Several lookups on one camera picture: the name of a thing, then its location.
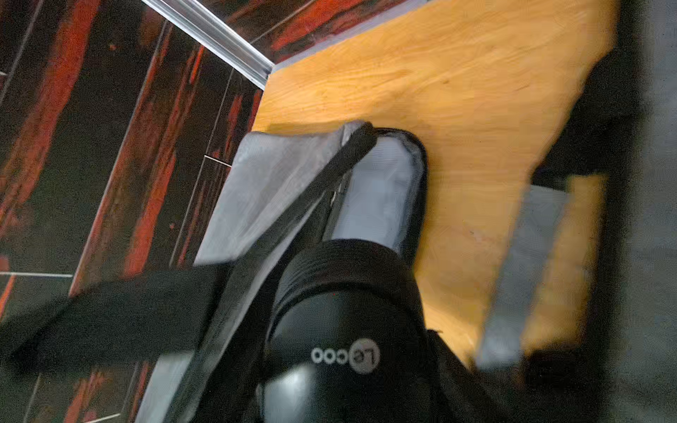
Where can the black computer mouse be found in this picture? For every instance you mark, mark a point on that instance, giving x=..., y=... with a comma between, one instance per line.
x=347, y=340

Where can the grey laptop bag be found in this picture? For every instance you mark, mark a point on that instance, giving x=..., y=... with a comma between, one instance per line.
x=623, y=125
x=207, y=325

